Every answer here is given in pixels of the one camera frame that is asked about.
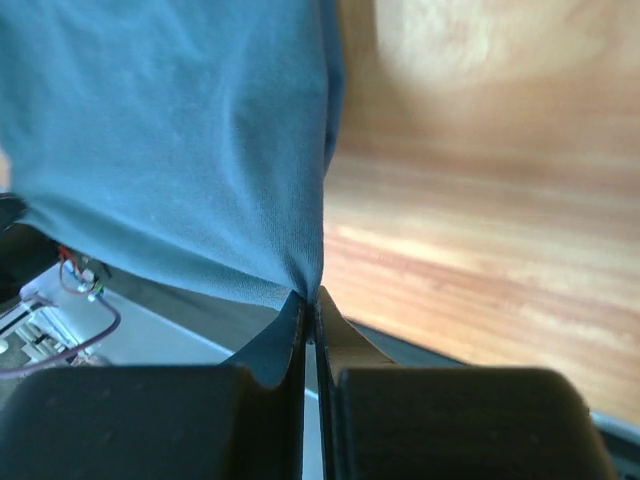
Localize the white slotted cable duct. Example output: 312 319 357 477
1 302 78 370

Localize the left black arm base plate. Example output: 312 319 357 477
0 192 111 301

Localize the aluminium front rail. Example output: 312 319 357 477
0 264 321 401

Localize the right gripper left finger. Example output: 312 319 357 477
1 294 305 479

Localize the grey-blue t-shirt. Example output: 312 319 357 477
1 1 344 308

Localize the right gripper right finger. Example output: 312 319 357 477
314 290 617 479

